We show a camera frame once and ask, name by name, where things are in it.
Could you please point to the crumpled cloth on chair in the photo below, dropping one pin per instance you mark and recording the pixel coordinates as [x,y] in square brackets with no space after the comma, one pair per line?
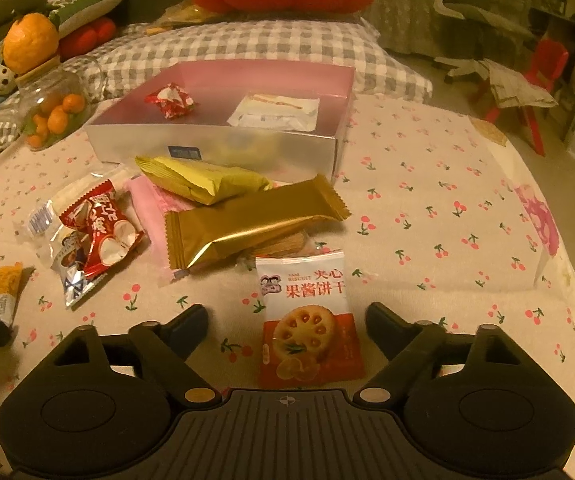
[515,85]

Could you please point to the gold snack bar packet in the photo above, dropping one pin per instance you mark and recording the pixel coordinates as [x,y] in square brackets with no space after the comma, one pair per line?
[247,225]

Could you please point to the red candy wrapper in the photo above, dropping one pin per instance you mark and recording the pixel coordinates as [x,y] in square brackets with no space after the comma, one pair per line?
[170,100]

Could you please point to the yellow snack packet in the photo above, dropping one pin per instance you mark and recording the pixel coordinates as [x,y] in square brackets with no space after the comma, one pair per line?
[197,180]

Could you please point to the cherry print bedsheet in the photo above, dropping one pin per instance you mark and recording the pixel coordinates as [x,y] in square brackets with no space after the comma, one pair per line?
[442,210]

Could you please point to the brown snack packet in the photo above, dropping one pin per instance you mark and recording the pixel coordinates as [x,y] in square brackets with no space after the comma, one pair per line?
[282,246]

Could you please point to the red plastic child chair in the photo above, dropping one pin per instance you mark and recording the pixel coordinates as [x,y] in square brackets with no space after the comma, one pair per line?
[550,60]

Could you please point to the grey checkered pillow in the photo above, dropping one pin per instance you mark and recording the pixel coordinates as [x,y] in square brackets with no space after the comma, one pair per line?
[247,45]

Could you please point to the white and orange biscuit packet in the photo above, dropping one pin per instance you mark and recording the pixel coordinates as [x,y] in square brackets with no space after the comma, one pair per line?
[307,325]

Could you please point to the orange snack bar packet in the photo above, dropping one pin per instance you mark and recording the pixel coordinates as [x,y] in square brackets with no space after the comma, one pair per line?
[5,290]

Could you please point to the grey office chair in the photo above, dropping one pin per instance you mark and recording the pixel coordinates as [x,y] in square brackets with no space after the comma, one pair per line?
[472,10]

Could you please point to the dark desk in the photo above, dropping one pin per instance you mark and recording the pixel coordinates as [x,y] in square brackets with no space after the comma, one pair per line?
[572,20]

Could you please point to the orange plush jar lid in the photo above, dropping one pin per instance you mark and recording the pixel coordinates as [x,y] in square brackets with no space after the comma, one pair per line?
[30,42]

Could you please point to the green snowflake pillow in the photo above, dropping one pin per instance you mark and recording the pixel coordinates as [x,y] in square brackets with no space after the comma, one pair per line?
[87,7]

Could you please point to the blue and silver snack packet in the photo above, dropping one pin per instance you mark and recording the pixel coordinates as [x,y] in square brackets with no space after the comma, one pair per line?
[75,282]

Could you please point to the pink snack packet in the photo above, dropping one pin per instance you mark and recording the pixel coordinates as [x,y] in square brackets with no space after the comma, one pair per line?
[152,220]

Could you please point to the small red cushion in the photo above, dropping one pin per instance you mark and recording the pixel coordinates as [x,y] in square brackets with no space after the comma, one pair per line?
[85,37]

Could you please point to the white sandwich biscuit packet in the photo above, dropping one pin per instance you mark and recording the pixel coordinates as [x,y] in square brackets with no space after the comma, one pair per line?
[275,112]

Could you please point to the clear rice cracker packet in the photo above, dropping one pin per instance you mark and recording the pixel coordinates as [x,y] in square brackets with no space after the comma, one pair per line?
[62,205]

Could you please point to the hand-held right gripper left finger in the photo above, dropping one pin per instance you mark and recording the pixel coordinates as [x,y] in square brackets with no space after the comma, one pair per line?
[195,321]

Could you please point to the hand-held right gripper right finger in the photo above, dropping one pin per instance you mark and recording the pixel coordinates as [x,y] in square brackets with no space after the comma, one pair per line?
[375,321]

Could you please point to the gold foil wrapper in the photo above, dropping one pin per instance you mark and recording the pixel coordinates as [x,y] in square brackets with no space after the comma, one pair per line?
[182,17]

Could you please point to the patterned curtain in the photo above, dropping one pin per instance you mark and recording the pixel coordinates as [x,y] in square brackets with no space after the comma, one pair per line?
[402,0]

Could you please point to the red and white snack packet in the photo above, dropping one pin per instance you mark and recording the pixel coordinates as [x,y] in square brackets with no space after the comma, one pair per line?
[102,230]

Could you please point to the pink and silver cardboard box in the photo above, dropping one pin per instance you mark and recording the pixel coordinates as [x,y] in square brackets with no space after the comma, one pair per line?
[217,155]

